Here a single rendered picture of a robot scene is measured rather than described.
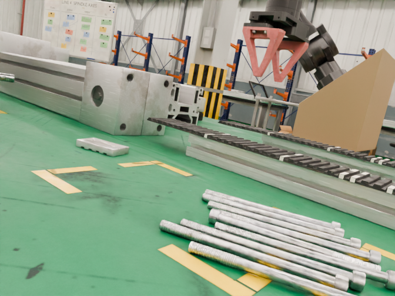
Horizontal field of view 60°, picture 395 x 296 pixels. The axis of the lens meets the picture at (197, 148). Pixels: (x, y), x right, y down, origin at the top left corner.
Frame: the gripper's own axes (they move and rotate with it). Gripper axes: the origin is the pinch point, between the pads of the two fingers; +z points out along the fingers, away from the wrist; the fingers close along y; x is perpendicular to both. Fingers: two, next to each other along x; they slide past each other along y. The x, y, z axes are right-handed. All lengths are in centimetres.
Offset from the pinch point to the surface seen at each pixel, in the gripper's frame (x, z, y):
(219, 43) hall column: -206, -44, -263
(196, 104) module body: -17.7, 8.1, -3.9
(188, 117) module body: -18.1, 11.1, -2.6
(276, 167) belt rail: 14.2, 10.7, 21.4
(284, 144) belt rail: 6.4, 10.7, 2.2
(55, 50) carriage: -75, 1, -2
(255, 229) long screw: 19.6, 12.1, 34.9
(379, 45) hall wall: -155, -139, -749
